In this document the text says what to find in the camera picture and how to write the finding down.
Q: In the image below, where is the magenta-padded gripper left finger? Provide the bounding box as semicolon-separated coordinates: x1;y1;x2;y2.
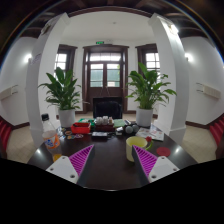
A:
45;143;97;185

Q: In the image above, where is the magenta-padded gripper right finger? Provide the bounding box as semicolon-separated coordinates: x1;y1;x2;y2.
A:
131;144;181;185

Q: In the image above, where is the orange soda plastic bottle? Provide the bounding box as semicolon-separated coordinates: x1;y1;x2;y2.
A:
40;113;63;163

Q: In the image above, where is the flat round red coaster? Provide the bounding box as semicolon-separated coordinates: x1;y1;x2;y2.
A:
156;146;172;158

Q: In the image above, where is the red plastic box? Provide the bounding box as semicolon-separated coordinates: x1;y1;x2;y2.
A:
70;122;92;135

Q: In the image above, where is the flat black device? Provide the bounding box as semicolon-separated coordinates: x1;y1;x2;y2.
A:
91;131;109;139

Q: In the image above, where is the dark tray of small jars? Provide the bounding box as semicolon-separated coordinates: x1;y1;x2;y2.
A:
94;115;115;132

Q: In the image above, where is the green notebook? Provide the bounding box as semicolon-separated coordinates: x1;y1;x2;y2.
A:
113;118;126;129

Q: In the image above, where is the red carpeted staircase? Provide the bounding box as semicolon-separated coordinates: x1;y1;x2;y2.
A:
209;114;224;148
0;116;14;151

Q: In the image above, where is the black office chair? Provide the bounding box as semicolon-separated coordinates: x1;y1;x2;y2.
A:
92;99;124;120

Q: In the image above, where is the leafy plant in white pot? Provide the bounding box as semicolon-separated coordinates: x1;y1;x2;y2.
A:
37;66;88;129
125;61;178;128

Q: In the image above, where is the dark wooden double door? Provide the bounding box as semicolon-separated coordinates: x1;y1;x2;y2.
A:
82;44;130;114

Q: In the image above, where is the dark-framed window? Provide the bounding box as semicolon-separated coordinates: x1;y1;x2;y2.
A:
135;43;161;74
54;44;78;73

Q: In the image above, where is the yellow mug with cherry handle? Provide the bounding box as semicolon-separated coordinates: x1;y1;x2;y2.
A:
125;135;154;163

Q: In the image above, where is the glowing wall lamp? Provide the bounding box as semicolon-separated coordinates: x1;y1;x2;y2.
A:
23;53;33;64
184;52;194;63

